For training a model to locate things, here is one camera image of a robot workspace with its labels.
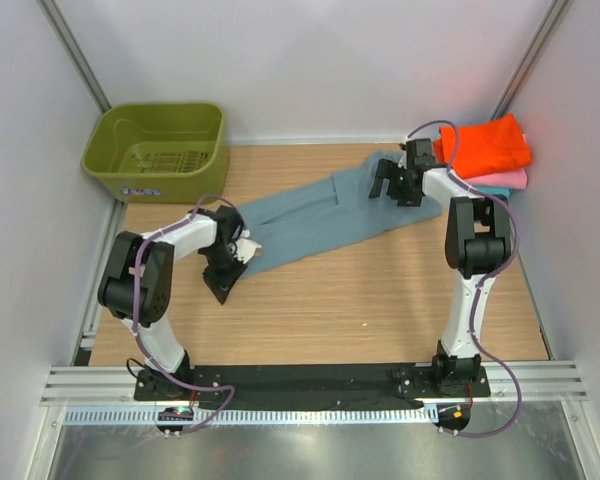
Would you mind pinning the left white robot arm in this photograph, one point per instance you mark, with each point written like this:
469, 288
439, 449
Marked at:
136, 284

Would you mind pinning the aluminium frame rail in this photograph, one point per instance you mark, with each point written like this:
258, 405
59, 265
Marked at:
529, 380

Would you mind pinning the pink folded t shirt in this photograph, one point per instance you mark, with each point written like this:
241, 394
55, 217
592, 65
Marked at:
514, 179

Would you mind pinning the white slotted cable duct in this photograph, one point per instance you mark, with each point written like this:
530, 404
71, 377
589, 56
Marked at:
163, 416

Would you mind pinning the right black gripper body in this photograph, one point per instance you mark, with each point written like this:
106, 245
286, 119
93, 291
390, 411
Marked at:
402, 193

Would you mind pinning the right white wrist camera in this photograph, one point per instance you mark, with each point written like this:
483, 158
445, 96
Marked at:
402, 163

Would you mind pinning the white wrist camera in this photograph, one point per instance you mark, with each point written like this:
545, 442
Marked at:
245, 249
402, 163

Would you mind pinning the grey-blue t shirt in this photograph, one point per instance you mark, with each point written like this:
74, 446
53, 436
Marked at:
325, 215

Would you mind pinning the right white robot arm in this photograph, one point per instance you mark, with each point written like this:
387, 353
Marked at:
478, 243

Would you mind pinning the teal folded t shirt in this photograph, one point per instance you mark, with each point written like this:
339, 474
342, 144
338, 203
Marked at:
496, 191

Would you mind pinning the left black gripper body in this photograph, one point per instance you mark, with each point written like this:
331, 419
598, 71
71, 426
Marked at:
215, 251

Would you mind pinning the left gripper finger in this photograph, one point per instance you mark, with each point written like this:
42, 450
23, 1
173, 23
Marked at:
214, 286
226, 281

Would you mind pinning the orange folded t shirt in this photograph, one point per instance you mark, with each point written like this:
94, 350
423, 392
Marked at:
494, 147

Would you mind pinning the right corner aluminium post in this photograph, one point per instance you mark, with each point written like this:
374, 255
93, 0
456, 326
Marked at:
540, 39

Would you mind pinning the corner aluminium post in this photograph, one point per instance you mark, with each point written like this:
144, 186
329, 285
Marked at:
70, 44
540, 39

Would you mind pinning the left corner aluminium post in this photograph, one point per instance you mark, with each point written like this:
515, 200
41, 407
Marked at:
70, 44

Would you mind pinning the olive green plastic basket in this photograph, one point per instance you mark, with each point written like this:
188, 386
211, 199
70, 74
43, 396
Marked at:
171, 153

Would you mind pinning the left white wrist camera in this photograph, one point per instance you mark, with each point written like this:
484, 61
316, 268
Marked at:
245, 249

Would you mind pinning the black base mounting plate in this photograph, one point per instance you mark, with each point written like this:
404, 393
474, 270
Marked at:
332, 387

